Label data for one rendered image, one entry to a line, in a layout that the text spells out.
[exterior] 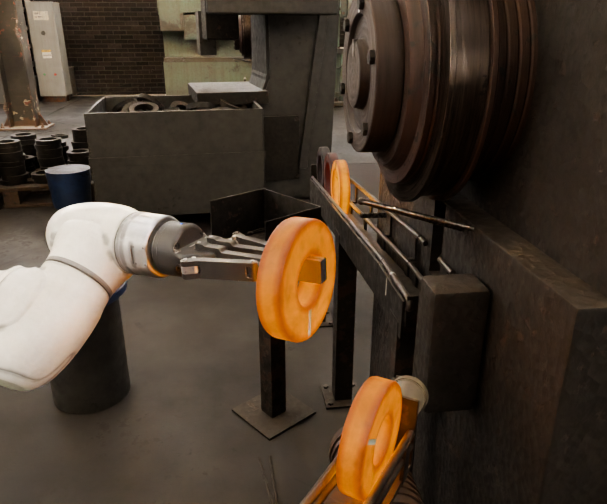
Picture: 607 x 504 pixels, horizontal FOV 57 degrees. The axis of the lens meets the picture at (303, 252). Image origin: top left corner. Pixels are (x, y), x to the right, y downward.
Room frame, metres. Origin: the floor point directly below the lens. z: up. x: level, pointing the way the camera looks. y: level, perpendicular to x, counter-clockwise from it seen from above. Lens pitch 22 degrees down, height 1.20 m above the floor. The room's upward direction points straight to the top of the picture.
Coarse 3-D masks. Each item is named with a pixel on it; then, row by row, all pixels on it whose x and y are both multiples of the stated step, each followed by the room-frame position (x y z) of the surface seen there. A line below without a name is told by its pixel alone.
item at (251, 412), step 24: (264, 192) 1.72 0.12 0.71; (216, 216) 1.61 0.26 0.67; (240, 216) 1.67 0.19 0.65; (264, 216) 1.73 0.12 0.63; (288, 216) 1.46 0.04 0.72; (312, 216) 1.52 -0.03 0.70; (264, 336) 1.53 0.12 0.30; (264, 360) 1.53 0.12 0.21; (264, 384) 1.53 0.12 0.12; (240, 408) 1.56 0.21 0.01; (264, 408) 1.54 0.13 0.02; (288, 408) 1.56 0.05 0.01; (264, 432) 1.44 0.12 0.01
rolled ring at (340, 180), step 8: (336, 160) 1.81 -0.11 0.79; (344, 160) 1.81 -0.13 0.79; (336, 168) 1.79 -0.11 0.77; (344, 168) 1.76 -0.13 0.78; (336, 176) 1.86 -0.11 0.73; (344, 176) 1.74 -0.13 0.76; (336, 184) 1.87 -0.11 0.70; (344, 184) 1.72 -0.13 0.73; (336, 192) 1.86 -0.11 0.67; (344, 192) 1.72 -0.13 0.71; (336, 200) 1.84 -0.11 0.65; (344, 200) 1.72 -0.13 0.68; (344, 208) 1.73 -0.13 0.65
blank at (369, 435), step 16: (368, 384) 0.59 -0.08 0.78; (384, 384) 0.60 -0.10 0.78; (368, 400) 0.57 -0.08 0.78; (384, 400) 0.57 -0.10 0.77; (400, 400) 0.64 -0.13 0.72; (352, 416) 0.55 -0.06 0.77; (368, 416) 0.55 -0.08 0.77; (384, 416) 0.58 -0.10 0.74; (400, 416) 0.64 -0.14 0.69; (352, 432) 0.54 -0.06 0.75; (368, 432) 0.53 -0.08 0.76; (384, 432) 0.61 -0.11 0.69; (352, 448) 0.53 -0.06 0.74; (368, 448) 0.53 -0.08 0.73; (384, 448) 0.60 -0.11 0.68; (336, 464) 0.53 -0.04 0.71; (352, 464) 0.52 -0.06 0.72; (368, 464) 0.53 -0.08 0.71; (384, 464) 0.59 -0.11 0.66; (352, 480) 0.52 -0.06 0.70; (368, 480) 0.54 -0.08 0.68; (352, 496) 0.53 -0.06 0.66
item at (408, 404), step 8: (408, 400) 0.65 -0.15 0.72; (416, 400) 0.64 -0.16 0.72; (408, 408) 0.64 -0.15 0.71; (416, 408) 0.64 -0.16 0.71; (408, 416) 0.64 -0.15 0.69; (416, 416) 0.64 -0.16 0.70; (400, 424) 0.65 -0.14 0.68; (408, 424) 0.64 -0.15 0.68; (416, 424) 0.64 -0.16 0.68; (400, 432) 0.64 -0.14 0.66; (400, 440) 0.64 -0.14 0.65
